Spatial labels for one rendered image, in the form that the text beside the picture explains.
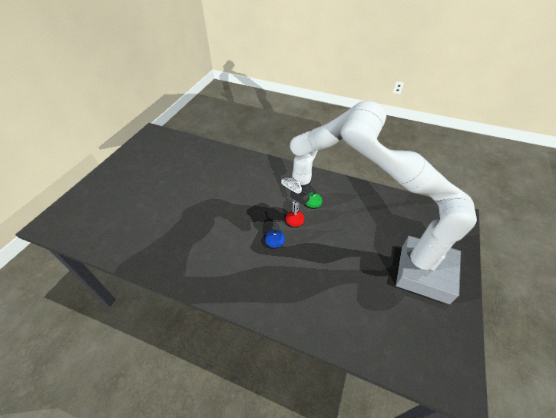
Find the red dome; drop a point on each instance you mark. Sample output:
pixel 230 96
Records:
pixel 296 219

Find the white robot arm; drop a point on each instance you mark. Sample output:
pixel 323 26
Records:
pixel 361 129

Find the blue dome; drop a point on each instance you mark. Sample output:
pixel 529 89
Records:
pixel 274 238

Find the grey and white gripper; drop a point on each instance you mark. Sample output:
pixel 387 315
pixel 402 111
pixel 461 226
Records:
pixel 299 186

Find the green dome bell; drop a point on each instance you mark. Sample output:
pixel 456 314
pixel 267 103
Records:
pixel 314 201

